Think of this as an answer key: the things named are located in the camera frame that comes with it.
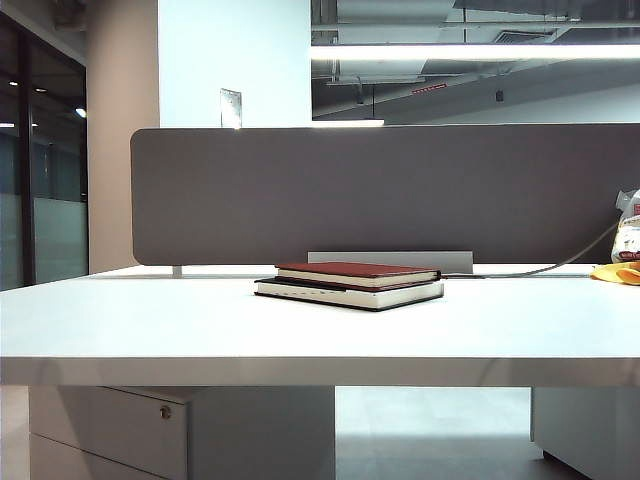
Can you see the small ceiling sensor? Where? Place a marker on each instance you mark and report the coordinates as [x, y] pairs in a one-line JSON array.
[[499, 95]]

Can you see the short ceiling light strip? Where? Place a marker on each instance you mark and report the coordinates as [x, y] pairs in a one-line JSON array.
[[347, 122]]

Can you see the white drawer cabinet with lock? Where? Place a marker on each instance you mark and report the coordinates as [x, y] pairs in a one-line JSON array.
[[125, 435]]

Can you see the silver wall plate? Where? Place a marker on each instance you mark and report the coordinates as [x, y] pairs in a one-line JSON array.
[[231, 107]]

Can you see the ceiling air vent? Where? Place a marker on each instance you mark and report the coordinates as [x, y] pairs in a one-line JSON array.
[[522, 36]]

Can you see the dark glass partition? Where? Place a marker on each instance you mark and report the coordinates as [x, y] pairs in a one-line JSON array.
[[55, 200]]

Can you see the long ceiling light strip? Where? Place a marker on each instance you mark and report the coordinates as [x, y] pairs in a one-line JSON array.
[[475, 52]]

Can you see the black hardcover book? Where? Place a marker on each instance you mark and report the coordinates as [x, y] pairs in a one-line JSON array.
[[320, 294]]

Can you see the yellow cloth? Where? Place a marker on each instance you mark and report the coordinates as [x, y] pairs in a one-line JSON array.
[[620, 274]]

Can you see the clear plastic snack bag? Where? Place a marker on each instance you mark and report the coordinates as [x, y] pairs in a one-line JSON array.
[[631, 240]]

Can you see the red hardcover book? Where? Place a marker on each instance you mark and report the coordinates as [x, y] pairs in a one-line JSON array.
[[350, 269]]

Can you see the white cabinet on castors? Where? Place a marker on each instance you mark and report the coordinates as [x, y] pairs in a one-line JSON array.
[[590, 425]]

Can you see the red ceiling sign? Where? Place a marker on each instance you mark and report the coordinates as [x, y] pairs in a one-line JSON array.
[[429, 89]]

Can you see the grey divider bracket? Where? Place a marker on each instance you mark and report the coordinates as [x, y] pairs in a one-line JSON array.
[[178, 271]]

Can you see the grey desk divider panel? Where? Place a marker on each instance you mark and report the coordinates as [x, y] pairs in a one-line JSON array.
[[350, 200]]

